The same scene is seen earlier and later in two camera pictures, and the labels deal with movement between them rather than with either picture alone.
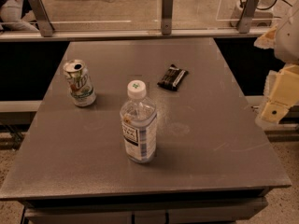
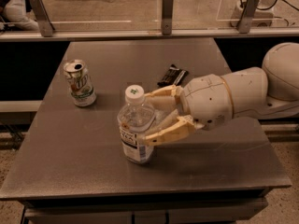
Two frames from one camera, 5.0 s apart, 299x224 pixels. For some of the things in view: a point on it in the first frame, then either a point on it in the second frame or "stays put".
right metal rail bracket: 245,22 stays put
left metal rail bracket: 43,19 stays put
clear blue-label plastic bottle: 138,122 stays put
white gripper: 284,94 to 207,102
